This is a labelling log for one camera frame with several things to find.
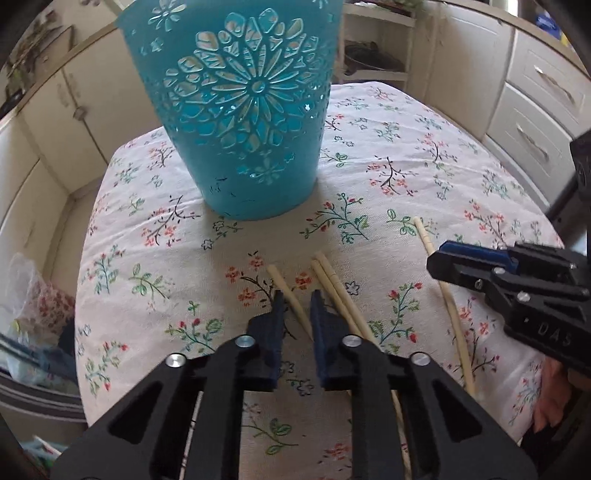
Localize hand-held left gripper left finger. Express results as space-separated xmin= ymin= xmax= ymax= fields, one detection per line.
xmin=48 ymin=290 xmax=287 ymax=480

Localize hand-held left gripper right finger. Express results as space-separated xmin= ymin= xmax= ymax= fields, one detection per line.
xmin=309 ymin=289 xmax=539 ymax=480

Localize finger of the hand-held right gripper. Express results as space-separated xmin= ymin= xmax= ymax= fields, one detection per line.
xmin=426 ymin=250 xmax=589 ymax=303
xmin=438 ymin=241 xmax=520 ymax=265

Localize pale bamboo chopstick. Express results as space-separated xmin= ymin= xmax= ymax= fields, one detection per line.
xmin=314 ymin=250 xmax=413 ymax=480
xmin=413 ymin=216 xmax=476 ymax=398
xmin=310 ymin=259 xmax=363 ymax=337
xmin=267 ymin=263 xmax=315 ymax=341

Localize turquoise perforated plastic basket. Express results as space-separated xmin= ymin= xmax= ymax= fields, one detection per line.
xmin=115 ymin=0 xmax=345 ymax=221

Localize person's right hand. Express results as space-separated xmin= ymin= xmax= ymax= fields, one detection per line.
xmin=532 ymin=357 xmax=577 ymax=433

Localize floral white tablecloth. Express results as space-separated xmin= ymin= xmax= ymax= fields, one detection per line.
xmin=76 ymin=82 xmax=566 ymax=480

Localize cream cabinet with panelled drawers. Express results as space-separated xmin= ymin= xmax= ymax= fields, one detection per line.
xmin=411 ymin=0 xmax=591 ymax=206

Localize dark frying pan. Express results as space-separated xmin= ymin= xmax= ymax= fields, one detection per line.
xmin=344 ymin=41 xmax=403 ymax=73

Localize white wooden shelf rack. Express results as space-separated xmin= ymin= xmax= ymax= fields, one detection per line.
xmin=339 ymin=0 xmax=417 ymax=93

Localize clear plastic bag floral contents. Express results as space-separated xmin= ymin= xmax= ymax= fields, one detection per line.
xmin=9 ymin=251 xmax=78 ymax=334

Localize grey folded panels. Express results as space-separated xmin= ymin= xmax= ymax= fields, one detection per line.
xmin=0 ymin=369 xmax=88 ymax=418

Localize cream base cabinet with drawers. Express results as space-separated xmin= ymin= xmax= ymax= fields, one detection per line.
xmin=0 ymin=115 xmax=93 ymax=296

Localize cream base cabinet with doors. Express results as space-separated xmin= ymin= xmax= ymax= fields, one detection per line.
xmin=18 ymin=23 xmax=185 ymax=195

